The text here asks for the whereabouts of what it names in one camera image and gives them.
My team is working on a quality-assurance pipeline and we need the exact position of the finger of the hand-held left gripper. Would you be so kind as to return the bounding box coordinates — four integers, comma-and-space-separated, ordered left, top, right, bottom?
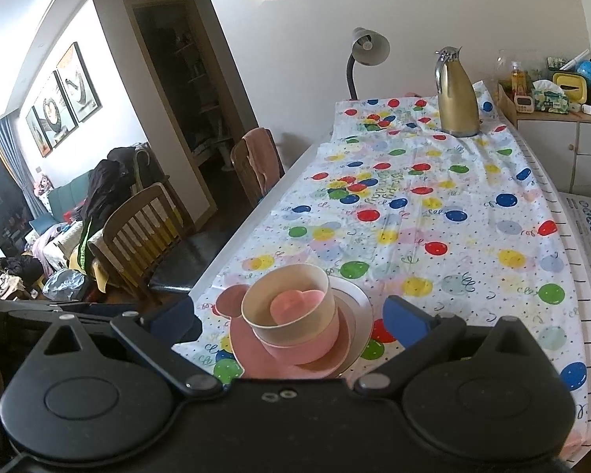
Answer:
0, 300, 145, 322

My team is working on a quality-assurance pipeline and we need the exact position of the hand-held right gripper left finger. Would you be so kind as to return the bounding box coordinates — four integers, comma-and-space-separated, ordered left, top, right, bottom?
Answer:
44, 297, 225, 398

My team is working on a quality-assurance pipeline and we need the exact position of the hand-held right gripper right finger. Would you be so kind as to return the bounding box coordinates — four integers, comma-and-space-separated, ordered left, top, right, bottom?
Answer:
355, 294, 533, 396

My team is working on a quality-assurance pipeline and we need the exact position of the white plate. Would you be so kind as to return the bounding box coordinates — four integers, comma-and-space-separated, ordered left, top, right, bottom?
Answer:
325, 276, 374, 378

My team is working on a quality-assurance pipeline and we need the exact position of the cream bowl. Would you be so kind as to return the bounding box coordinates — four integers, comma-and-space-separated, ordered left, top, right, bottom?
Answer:
241, 264, 336, 346

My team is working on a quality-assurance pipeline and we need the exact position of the pink bear-shaped plate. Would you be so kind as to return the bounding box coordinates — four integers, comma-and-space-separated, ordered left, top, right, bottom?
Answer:
216, 286, 351, 380

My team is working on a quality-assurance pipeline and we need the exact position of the pink round bowl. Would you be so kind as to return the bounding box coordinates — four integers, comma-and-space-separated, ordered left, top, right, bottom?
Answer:
253, 300, 340, 366

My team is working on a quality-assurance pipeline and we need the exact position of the pink heart-shaped bowl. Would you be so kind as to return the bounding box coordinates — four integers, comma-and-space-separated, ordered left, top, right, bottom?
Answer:
269, 290, 326, 327

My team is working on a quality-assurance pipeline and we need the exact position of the grey plastic bag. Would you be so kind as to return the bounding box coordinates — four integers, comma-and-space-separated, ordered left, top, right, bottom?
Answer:
42, 268, 87, 302

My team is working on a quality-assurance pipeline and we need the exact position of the yellow cloth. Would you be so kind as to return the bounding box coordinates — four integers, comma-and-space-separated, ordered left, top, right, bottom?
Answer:
69, 251, 112, 292

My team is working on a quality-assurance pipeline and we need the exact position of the balloon print tablecloth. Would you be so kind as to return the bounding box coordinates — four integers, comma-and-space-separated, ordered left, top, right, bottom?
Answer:
171, 81, 591, 464

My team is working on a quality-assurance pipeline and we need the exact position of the wooden slat-back chair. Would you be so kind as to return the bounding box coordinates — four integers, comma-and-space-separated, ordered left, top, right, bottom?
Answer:
230, 128, 285, 208
101, 182, 227, 306

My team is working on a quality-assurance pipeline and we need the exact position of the teal sofa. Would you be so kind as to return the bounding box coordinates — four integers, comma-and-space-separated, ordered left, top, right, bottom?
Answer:
30, 180, 99, 237

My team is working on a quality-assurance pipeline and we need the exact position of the blue-grey curtain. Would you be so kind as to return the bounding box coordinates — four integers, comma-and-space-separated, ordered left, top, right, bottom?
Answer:
0, 115, 36, 222

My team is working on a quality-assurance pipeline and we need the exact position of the dark clothing pile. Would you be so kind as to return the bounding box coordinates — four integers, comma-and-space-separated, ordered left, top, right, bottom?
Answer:
81, 145, 168, 237

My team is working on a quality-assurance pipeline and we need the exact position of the pink towel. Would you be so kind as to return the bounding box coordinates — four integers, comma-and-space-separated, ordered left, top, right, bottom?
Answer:
241, 128, 284, 188

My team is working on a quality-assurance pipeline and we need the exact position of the blue and white cardboard box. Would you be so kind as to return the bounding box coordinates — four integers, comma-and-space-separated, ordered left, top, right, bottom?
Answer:
556, 191, 591, 269

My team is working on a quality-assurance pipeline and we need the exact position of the gold thermos jug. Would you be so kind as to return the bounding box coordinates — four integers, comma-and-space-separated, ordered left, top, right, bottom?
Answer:
434, 45, 482, 138

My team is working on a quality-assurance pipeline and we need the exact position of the white cabinet with wooden top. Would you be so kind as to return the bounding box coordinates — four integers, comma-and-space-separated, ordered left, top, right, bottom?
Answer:
515, 108, 591, 208

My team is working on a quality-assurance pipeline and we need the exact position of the brown cardboard box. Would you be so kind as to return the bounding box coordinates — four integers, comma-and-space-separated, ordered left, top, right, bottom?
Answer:
496, 83, 518, 119

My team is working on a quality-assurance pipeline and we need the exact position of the green tissue pack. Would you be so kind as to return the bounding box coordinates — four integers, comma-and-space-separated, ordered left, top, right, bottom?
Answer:
531, 80, 571, 114

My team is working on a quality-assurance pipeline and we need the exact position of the orange drink bottle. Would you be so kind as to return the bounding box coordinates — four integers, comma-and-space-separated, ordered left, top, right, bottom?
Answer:
509, 61, 529, 94

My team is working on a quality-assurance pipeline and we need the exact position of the grey gooseneck desk lamp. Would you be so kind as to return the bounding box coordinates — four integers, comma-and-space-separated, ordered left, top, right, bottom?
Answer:
346, 27, 391, 102

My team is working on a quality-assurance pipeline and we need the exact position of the clear glass vase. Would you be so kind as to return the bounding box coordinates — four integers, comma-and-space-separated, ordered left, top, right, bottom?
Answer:
496, 49, 523, 84

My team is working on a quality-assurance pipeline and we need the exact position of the yellow tissue box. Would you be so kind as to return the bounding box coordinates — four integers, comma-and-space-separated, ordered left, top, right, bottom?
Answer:
552, 73, 591, 104

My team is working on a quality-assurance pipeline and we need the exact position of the white rolled tube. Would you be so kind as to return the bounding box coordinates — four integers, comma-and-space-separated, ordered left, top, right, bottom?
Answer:
559, 49, 591, 71

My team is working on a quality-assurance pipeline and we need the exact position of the black framed wall picture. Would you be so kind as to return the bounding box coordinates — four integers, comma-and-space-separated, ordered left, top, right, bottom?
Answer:
56, 42, 102, 123
24, 106, 55, 158
33, 71, 78, 149

